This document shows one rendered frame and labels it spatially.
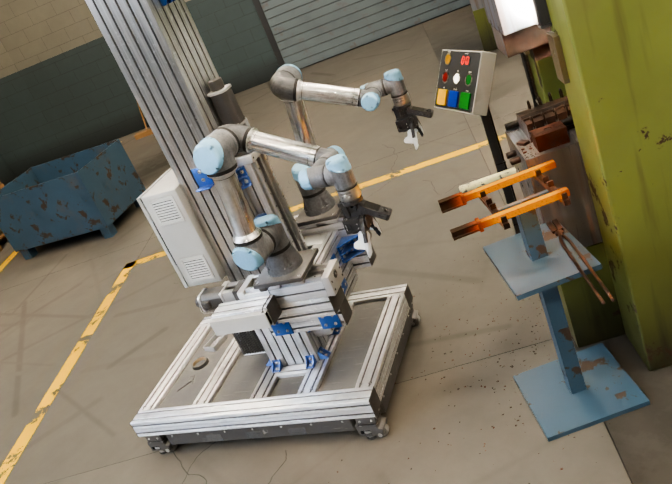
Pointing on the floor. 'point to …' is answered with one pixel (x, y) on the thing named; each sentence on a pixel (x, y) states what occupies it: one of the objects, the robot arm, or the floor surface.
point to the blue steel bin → (69, 197)
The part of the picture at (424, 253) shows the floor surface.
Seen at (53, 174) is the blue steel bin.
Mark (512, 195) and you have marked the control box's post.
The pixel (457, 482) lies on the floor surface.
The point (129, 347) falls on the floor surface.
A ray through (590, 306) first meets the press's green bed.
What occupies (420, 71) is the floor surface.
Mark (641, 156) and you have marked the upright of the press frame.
